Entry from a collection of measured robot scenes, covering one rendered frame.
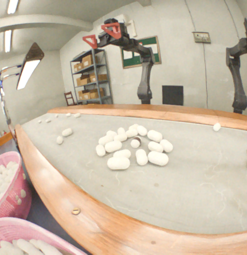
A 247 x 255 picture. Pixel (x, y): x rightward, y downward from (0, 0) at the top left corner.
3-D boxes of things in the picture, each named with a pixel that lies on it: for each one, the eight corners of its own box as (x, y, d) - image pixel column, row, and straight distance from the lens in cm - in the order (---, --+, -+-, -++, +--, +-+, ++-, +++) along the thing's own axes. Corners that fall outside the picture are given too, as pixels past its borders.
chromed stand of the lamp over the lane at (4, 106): (37, 131, 86) (23, 71, 87) (45, 136, 67) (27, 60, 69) (17, 143, 85) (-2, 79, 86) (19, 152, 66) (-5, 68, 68)
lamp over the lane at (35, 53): (24, 87, 106) (23, 79, 107) (44, 56, 47) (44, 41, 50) (16, 90, 105) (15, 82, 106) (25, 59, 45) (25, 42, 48)
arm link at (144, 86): (146, 96, 63) (151, 54, 80) (136, 96, 66) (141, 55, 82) (149, 99, 69) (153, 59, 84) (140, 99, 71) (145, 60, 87)
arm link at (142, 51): (133, 35, 58) (153, 48, 85) (118, 40, 62) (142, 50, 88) (136, 58, 54) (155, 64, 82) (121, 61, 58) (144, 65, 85)
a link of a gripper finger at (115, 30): (105, 16, 40) (122, 24, 46) (90, 25, 44) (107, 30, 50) (107, 32, 36) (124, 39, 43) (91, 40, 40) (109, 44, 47)
